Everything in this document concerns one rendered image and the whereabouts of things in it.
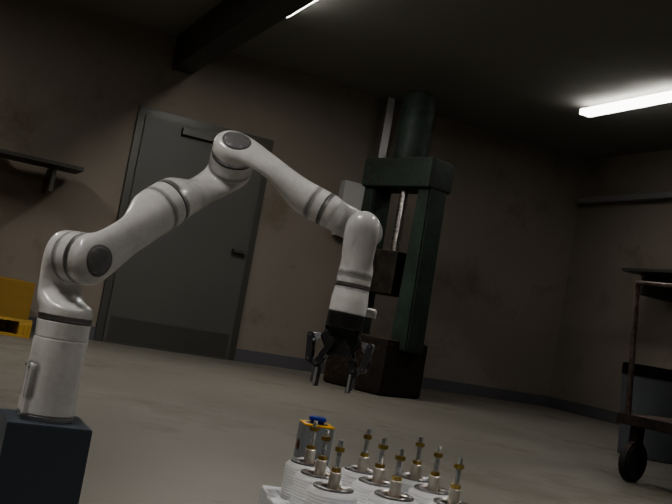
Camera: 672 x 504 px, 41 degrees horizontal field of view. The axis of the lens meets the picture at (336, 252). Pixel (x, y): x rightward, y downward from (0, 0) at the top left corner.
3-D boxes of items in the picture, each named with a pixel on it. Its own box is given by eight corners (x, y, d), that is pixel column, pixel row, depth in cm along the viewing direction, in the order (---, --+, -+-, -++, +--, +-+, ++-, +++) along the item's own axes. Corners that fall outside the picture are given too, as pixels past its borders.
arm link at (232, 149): (340, 179, 181) (329, 209, 187) (229, 119, 186) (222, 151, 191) (320, 201, 175) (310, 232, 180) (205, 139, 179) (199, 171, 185)
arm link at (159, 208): (179, 182, 167) (144, 180, 173) (71, 250, 148) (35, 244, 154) (192, 226, 171) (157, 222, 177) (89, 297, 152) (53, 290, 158)
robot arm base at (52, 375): (20, 420, 149) (40, 319, 150) (14, 411, 157) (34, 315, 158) (76, 426, 153) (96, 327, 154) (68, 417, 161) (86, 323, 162)
